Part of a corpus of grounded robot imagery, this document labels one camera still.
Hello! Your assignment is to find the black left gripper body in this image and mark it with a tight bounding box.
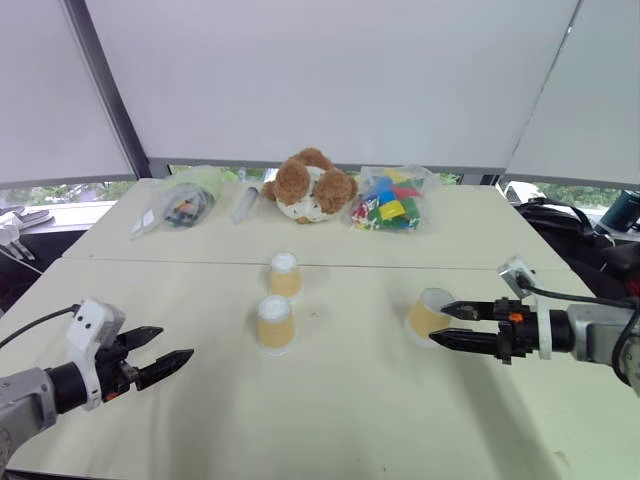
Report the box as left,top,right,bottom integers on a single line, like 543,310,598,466
94,331,142,404

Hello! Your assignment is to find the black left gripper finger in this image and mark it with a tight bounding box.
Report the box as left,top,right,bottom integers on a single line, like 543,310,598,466
121,325,165,352
134,348,196,392

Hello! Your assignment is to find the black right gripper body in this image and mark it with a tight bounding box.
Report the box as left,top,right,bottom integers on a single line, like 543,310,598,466
491,296,540,367

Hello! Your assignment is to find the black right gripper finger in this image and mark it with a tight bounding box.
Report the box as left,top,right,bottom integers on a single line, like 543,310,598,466
439,299,497,324
428,328,502,358

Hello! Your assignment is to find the tan paper cup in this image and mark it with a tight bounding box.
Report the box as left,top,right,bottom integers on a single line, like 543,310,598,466
406,286,457,349
254,294,300,357
266,251,305,300

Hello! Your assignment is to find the black bag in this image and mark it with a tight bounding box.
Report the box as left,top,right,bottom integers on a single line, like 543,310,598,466
513,196,640,303

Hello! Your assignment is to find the small white object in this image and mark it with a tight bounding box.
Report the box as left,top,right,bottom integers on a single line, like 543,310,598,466
501,180,540,207

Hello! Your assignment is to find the bag of coloured plastic blocks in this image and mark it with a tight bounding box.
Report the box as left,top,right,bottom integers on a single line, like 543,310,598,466
347,163,442,236

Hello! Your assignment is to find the clear bag of dark parts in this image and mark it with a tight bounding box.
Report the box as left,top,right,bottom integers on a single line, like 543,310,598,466
128,165,226,242

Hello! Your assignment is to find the dark teal mug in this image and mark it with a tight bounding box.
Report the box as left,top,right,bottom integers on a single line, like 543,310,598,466
601,188,640,233

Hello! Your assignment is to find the clear plastic syringe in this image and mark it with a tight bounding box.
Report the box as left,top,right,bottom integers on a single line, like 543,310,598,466
229,184,261,225

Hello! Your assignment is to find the white and grey clutter pile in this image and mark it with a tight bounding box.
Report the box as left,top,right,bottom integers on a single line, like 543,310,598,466
0,203,53,262

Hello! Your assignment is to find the brown and white plush toy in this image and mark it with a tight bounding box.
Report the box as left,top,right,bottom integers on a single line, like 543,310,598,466
260,146,360,225

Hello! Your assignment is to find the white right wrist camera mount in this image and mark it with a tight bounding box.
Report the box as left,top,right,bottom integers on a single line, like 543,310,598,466
495,255,554,361

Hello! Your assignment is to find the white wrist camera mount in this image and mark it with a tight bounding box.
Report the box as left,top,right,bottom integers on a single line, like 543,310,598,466
65,298,127,412
495,255,554,361

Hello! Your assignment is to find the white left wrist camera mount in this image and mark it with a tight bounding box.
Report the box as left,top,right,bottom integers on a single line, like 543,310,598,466
65,298,127,412

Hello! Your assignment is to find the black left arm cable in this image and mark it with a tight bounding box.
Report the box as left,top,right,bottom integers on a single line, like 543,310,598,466
0,303,84,351

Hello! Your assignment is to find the dark window frame post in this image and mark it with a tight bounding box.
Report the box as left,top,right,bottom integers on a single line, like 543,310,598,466
63,0,153,180

